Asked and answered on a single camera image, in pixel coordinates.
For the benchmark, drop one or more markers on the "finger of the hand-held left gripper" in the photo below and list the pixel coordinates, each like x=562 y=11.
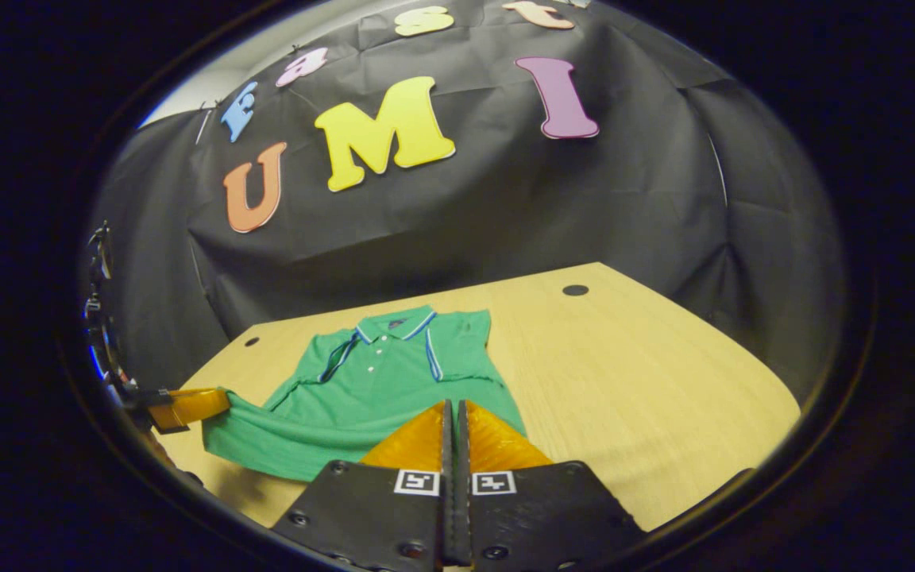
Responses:
x=187 y=405

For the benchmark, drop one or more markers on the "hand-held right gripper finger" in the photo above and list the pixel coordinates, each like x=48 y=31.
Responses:
x=464 y=516
x=448 y=516

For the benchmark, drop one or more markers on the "green T-shirt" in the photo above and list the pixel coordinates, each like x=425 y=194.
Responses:
x=370 y=389

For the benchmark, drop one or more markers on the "black backdrop cloth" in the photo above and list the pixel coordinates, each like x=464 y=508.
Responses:
x=505 y=206

